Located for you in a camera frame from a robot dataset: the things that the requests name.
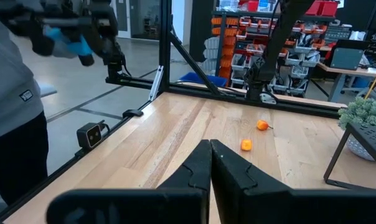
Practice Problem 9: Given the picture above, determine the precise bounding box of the wooden desk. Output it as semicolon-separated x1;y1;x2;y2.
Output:
317;62;376;103

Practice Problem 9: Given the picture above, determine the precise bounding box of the small orange fruit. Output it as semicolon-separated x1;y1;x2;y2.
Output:
256;119;274;132
240;139;253;152

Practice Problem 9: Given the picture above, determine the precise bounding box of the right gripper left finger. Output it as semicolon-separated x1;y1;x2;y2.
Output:
46;139;212;224

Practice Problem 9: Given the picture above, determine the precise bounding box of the yellow hanging cable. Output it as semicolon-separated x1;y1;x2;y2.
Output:
364;57;376;100

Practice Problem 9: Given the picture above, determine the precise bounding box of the person's hand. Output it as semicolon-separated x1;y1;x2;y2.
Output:
43;26;94;59

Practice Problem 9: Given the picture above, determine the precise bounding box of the silver frame bracket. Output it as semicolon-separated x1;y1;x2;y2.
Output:
148;65;165;102

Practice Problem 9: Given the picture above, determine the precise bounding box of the grey case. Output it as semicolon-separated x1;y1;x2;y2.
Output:
329;39;371;71

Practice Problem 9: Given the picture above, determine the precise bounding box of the grey stool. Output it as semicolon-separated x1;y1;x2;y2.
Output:
38;82;58;98

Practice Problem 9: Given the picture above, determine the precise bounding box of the black frame clip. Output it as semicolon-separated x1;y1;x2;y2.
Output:
122;109;144;119

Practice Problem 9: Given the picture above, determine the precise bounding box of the black perforated metal shelf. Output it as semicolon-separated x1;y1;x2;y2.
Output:
323;123;376;192

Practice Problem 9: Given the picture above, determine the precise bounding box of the black table-level camera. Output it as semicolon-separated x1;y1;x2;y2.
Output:
76;120;111;150

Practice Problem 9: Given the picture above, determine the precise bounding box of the black aluminium table frame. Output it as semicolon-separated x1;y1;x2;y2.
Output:
0;0;348;222

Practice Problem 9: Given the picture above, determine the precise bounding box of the storage rack with bins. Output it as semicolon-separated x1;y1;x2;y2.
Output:
211;0;340;94

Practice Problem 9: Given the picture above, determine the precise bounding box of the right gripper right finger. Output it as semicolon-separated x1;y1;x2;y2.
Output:
210;139;376;224

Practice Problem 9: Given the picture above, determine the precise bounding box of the person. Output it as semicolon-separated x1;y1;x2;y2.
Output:
0;0;52;207

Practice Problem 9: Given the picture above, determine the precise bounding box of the green succulent in pot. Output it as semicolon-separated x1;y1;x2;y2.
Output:
337;96;376;162

